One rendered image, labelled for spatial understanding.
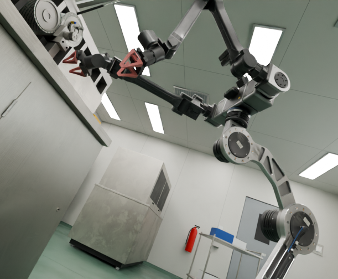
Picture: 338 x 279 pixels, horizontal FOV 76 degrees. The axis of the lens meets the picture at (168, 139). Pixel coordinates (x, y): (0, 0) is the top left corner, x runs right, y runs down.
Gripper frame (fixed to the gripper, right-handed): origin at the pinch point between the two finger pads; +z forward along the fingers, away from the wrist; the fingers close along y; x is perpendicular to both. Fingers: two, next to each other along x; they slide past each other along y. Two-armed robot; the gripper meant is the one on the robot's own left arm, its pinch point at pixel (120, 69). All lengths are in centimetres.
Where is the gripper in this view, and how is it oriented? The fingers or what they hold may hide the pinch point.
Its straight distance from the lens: 86.7
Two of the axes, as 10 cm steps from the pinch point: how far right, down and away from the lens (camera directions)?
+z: -7.4, 5.0, -4.5
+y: 3.7, -2.6, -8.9
